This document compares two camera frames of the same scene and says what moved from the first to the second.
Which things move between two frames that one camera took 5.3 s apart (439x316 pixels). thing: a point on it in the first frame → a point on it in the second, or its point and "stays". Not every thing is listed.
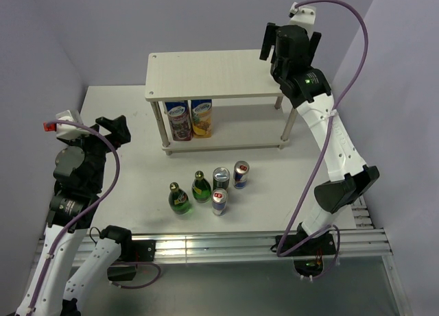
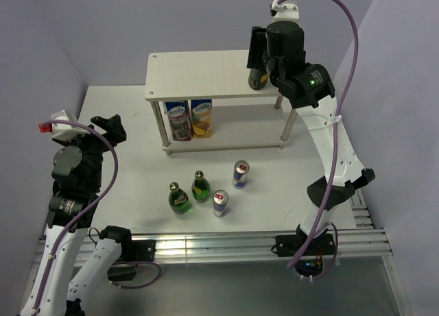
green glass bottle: x=178 y=199 stays
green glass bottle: x=201 y=190 stays
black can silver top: x=221 y=176 → x=257 y=79
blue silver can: x=219 y=197 stays
